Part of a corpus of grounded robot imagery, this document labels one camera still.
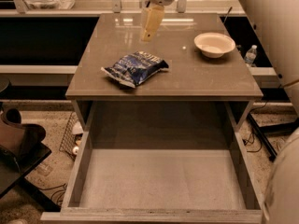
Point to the blue chip bag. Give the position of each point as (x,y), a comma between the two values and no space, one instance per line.
(134,69)

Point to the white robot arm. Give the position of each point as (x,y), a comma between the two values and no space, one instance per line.
(277,23)

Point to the grey drawer cabinet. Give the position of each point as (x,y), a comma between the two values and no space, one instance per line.
(190,77)

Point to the open top drawer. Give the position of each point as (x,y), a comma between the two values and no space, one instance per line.
(160,163)

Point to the white paper bowl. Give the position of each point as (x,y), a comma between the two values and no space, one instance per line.
(214,45)

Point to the clear plastic water bottle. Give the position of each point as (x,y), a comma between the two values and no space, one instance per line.
(250,56)

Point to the black stand leg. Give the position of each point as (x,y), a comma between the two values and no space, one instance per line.
(263,131)

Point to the dark brown chair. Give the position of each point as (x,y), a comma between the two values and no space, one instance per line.
(21,148)

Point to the wire mesh basket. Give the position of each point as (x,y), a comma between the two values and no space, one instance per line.
(71,138)

